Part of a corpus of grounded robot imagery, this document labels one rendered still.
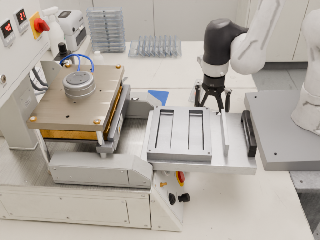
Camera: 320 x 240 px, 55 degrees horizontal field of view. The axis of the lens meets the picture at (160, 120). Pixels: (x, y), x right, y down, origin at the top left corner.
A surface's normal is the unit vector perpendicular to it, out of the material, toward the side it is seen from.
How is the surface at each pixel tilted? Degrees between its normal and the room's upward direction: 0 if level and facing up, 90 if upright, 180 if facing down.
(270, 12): 81
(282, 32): 90
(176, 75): 0
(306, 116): 86
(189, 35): 90
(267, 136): 3
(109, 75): 0
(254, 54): 72
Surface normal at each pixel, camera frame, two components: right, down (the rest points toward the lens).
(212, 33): -0.61, 0.39
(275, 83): -0.03, -0.77
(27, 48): 1.00, 0.04
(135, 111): -0.09, 0.63
